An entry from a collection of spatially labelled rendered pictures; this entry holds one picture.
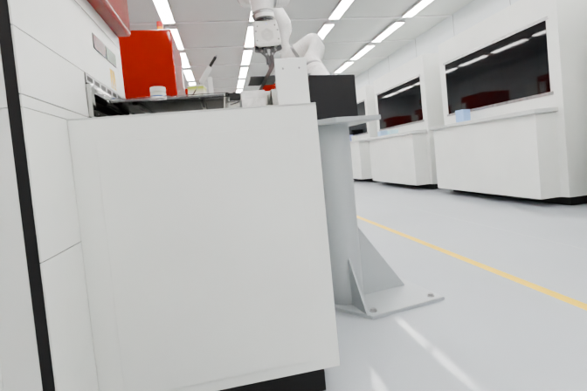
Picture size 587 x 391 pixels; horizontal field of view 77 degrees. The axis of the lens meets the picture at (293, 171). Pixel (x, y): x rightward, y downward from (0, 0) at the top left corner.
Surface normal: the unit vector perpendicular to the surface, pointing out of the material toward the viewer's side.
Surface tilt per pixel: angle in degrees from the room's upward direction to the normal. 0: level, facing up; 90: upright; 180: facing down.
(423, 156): 90
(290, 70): 90
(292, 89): 90
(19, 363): 90
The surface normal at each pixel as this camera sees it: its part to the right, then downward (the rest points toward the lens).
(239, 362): 0.18, 0.02
